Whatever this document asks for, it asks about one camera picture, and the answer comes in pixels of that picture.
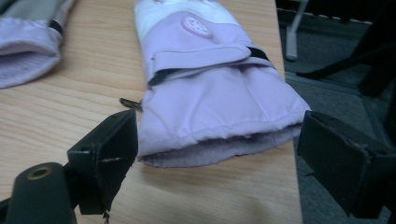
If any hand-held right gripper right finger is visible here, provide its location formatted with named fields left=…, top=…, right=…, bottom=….
left=296, top=109, right=396, bottom=219

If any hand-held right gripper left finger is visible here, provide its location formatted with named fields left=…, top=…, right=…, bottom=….
left=66, top=108, right=139, bottom=217

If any lilac and white ski glove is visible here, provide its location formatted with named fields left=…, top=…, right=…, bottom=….
left=119, top=0, right=312, bottom=169

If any black chair base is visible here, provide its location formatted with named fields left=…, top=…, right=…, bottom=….
left=295, top=0, right=396, bottom=98

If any grey metal stand leg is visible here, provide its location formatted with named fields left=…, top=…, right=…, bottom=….
left=284, top=0, right=310, bottom=62

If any lilac and grey ski glove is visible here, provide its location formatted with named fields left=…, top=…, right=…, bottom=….
left=0, top=0, right=78, bottom=90

